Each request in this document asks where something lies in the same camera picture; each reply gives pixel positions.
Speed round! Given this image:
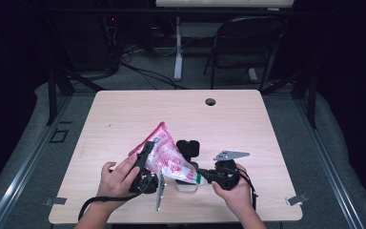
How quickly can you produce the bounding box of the aluminium floor rail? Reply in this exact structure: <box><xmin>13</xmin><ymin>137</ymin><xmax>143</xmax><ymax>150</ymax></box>
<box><xmin>0</xmin><ymin>94</ymin><xmax>72</xmax><ymax>229</ymax></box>
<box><xmin>294</xmin><ymin>94</ymin><xmax>366</xmax><ymax>229</ymax></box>

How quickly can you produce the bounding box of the person's right hand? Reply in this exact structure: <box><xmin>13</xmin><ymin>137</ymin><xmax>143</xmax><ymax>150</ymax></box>
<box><xmin>211</xmin><ymin>164</ymin><xmax>254</xmax><ymax>218</ymax></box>

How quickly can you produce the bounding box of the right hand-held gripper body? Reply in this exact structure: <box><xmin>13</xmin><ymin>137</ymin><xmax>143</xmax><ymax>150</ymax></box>
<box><xmin>213</xmin><ymin>150</ymin><xmax>251</xmax><ymax>192</ymax></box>

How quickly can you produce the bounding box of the white floor cable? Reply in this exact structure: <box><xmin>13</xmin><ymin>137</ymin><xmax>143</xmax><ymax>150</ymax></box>
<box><xmin>153</xmin><ymin>45</ymin><xmax>177</xmax><ymax>58</ymax></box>

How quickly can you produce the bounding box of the right hand-held gripper black cable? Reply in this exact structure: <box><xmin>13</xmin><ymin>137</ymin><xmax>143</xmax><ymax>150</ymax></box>
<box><xmin>234</xmin><ymin>166</ymin><xmax>259</xmax><ymax>212</ymax></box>

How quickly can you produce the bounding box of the black metal stand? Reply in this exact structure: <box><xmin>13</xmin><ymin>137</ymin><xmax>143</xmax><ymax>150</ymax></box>
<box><xmin>46</xmin><ymin>18</ymin><xmax>106</xmax><ymax>126</ymax></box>
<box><xmin>260</xmin><ymin>63</ymin><xmax>318</xmax><ymax>130</ymax></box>

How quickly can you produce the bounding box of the black floor cable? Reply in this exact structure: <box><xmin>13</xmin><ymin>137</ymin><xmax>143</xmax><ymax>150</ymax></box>
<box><xmin>119</xmin><ymin>59</ymin><xmax>189</xmax><ymax>91</ymax></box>

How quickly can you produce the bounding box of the black folding chair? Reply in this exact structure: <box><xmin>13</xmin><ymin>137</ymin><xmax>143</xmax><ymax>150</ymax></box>
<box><xmin>202</xmin><ymin>15</ymin><xmax>286</xmax><ymax>94</ymax></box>

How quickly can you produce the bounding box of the grey tape tab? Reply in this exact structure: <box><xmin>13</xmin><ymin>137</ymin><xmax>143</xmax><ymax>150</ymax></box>
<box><xmin>43</xmin><ymin>197</ymin><xmax>68</xmax><ymax>207</ymax></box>
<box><xmin>285</xmin><ymin>193</ymin><xmax>310</xmax><ymax>207</ymax></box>

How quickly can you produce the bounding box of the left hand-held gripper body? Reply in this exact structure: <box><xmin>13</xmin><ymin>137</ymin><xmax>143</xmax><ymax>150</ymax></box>
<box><xmin>129</xmin><ymin>168</ymin><xmax>167</xmax><ymax>212</ymax></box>

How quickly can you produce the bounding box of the red and white plastic bag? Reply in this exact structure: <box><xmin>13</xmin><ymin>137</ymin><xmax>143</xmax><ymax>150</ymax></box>
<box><xmin>128</xmin><ymin>121</ymin><xmax>210</xmax><ymax>186</ymax></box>

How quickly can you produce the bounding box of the person's left hand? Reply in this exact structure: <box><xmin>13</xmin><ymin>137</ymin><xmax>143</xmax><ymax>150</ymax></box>
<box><xmin>95</xmin><ymin>154</ymin><xmax>140</xmax><ymax>208</ymax></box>

